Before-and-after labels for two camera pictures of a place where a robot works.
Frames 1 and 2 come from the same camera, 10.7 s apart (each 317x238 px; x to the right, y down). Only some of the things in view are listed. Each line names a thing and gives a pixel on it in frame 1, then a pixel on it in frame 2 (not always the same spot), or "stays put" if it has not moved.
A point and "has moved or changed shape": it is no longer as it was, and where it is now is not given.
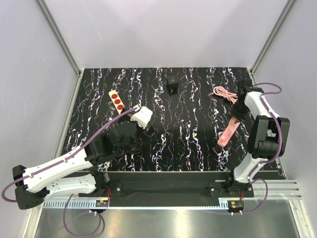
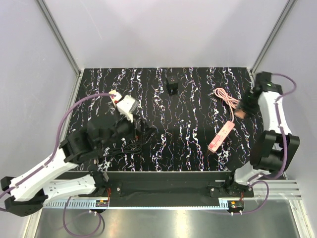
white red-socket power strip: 116,100 stays put
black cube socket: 172,84 stays put
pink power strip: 233,123 has moved or changed shape
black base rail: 171,189 stays put
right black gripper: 240,116 -> 242,105
